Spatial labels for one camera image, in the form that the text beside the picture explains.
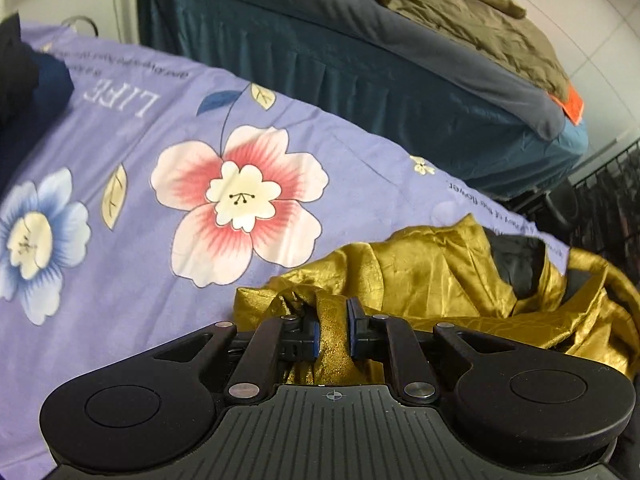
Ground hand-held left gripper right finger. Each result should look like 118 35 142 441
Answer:
346 297 513 407

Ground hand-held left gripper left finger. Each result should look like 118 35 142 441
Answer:
152 302 322 406

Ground gold jacket with black collar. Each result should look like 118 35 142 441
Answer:
232 214 640 386

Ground black folded clothes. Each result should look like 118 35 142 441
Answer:
0 15 43 128

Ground black round stool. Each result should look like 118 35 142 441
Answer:
542 192 581 231

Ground massage bed with teal cover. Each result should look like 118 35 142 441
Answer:
137 0 591 201

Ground purple floral bedsheet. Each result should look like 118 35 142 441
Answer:
0 20 571 480

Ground black metal rack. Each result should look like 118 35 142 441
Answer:
510 140 640 281

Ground grey blanket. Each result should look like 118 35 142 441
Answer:
155 0 566 141

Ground orange cloth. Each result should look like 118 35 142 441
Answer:
547 85 586 125

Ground olive jacket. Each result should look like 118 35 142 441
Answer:
315 0 573 98

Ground navy folded cloth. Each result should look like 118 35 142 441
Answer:
0 52 76 186

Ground thin cable loop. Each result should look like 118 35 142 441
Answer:
61 15 98 37

